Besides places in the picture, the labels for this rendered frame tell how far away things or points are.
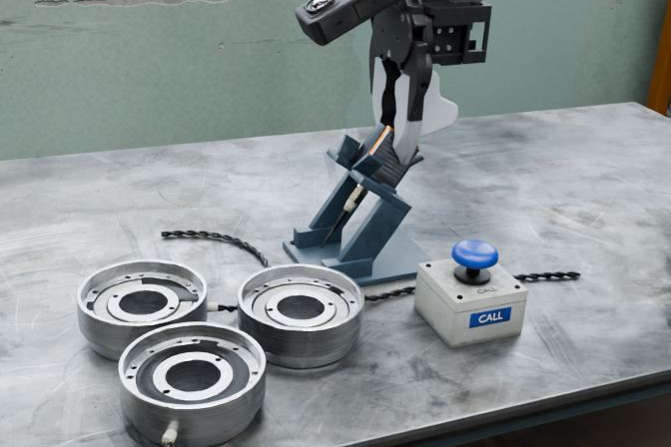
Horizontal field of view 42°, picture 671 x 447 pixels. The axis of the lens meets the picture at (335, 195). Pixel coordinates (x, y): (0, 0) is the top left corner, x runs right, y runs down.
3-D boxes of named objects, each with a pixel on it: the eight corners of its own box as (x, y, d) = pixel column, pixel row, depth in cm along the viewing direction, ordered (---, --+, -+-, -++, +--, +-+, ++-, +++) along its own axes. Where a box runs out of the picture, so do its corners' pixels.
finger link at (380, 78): (431, 148, 87) (446, 61, 82) (377, 154, 84) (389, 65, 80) (417, 134, 89) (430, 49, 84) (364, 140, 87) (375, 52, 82)
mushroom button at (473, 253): (460, 311, 74) (467, 259, 72) (438, 288, 77) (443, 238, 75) (500, 303, 75) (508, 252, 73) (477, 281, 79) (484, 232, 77)
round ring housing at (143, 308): (78, 375, 67) (74, 330, 66) (81, 304, 77) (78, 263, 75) (214, 362, 70) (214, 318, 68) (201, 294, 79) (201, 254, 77)
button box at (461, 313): (450, 349, 73) (457, 299, 71) (412, 306, 79) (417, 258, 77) (532, 333, 76) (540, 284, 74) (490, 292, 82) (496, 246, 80)
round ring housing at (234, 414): (149, 358, 70) (147, 314, 68) (277, 374, 69) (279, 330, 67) (98, 445, 60) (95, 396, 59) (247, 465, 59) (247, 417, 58)
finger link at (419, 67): (430, 124, 77) (434, 23, 74) (415, 125, 77) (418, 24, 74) (405, 113, 81) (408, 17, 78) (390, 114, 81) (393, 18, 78)
